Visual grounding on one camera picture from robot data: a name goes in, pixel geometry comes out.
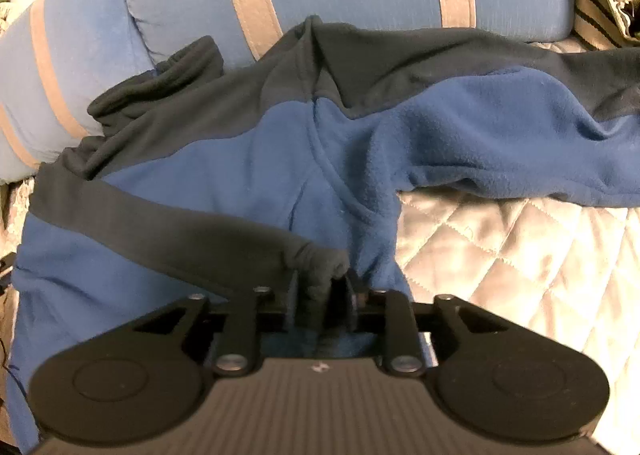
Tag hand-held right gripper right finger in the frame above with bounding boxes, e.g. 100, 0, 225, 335
330, 269, 506, 378

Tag blue and navy fleece jacket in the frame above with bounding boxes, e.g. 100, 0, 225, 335
5, 15, 640, 455

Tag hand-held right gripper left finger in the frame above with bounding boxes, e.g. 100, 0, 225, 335
132, 267, 301, 378

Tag beige quilted bedspread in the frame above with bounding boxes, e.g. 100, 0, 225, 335
0, 35, 640, 455

